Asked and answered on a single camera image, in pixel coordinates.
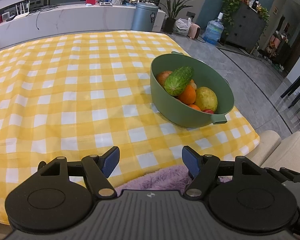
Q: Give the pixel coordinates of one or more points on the potted long leaf plant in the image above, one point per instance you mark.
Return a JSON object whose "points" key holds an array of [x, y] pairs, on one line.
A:
{"points": [[173, 7]]}

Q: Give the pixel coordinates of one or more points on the beige sofa armrest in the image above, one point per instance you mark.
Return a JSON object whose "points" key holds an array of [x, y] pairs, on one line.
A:
{"points": [[275, 152]]}

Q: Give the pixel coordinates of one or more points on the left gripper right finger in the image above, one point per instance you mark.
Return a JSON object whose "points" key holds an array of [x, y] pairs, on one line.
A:
{"points": [[203, 170]]}

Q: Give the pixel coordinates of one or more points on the white marble tv console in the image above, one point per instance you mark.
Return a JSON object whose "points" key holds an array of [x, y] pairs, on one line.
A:
{"points": [[66, 19]]}

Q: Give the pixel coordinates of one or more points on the yellow white checkered tablecloth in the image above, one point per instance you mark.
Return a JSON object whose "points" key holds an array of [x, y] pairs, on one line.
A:
{"points": [[74, 95]]}

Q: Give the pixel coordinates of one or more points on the purple fluffy cloth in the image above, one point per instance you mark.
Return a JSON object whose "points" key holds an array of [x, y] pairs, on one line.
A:
{"points": [[171, 178]]}

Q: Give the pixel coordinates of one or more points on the dark grey drawer cabinet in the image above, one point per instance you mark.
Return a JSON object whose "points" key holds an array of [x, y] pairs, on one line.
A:
{"points": [[247, 29]]}

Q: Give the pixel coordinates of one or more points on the white wifi router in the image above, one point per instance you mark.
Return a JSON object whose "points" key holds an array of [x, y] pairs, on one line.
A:
{"points": [[22, 10]]}

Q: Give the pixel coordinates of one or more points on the green cucumber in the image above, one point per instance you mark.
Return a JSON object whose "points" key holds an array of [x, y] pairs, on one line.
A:
{"points": [[177, 81]]}

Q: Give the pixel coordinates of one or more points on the blue grey trash bin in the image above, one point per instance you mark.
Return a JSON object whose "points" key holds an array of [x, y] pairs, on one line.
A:
{"points": [[144, 17]]}

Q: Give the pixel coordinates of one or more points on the yellow green pear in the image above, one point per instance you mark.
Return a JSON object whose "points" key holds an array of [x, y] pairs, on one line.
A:
{"points": [[206, 99]]}

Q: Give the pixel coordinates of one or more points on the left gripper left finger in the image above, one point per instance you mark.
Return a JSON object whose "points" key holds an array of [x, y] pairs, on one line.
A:
{"points": [[97, 170]]}

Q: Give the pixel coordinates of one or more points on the green colander bowl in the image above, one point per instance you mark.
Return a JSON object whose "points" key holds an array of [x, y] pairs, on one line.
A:
{"points": [[203, 76]]}

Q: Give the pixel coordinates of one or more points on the blue water jug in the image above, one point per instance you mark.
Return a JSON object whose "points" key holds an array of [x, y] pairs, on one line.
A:
{"points": [[214, 30]]}

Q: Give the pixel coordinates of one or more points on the orange mandarin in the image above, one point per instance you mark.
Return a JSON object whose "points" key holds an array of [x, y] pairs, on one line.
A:
{"points": [[195, 107], [192, 83], [188, 96]]}

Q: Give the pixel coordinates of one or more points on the pink small heater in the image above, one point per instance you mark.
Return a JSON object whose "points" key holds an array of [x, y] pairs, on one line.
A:
{"points": [[194, 31]]}

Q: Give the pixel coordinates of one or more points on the red green mango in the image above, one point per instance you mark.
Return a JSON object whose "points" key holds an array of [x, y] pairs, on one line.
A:
{"points": [[161, 77]]}

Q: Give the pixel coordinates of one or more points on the red cherry tomato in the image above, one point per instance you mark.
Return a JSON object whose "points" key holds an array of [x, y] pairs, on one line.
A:
{"points": [[208, 111]]}

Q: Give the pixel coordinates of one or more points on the white plastic bag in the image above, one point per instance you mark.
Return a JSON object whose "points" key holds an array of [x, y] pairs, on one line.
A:
{"points": [[182, 26]]}

